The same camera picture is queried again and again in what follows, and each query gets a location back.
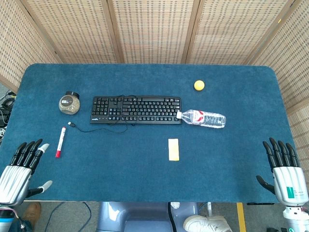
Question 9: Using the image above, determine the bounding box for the blue fabric table mat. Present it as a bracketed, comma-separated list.
[0, 63, 301, 203]

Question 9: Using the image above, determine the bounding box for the brown shoe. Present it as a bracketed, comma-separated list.
[23, 202, 42, 222]

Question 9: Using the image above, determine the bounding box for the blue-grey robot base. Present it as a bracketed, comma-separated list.
[96, 202, 201, 232]

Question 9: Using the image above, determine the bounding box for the black computer keyboard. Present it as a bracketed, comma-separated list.
[90, 96, 183, 125]

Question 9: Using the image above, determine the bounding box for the clear plastic water bottle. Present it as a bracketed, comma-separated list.
[176, 109, 227, 129]

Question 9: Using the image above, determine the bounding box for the white marker red cap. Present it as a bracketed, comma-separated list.
[55, 126, 67, 159]

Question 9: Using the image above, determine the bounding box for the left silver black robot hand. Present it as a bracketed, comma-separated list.
[0, 138, 53, 206]

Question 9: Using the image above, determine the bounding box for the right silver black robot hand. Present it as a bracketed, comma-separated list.
[255, 137, 309, 207]

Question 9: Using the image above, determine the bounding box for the round glass jar black lid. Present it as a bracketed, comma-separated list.
[58, 91, 81, 114]

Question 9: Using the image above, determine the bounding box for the black keyboard USB cable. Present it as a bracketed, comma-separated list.
[68, 94, 139, 133]

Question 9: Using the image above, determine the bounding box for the blue floor cable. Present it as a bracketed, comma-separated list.
[44, 202, 92, 232]

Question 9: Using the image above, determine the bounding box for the yellow sticky note pad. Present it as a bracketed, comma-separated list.
[168, 138, 181, 161]

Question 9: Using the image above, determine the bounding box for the woven rattan screen panel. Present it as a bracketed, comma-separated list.
[106, 0, 201, 65]
[20, 0, 125, 65]
[181, 0, 296, 65]
[246, 0, 309, 170]
[0, 0, 63, 94]

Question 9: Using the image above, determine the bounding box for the white sneaker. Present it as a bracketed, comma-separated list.
[183, 215, 233, 232]

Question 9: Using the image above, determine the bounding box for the yellow floor marking tape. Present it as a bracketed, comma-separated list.
[236, 202, 247, 232]

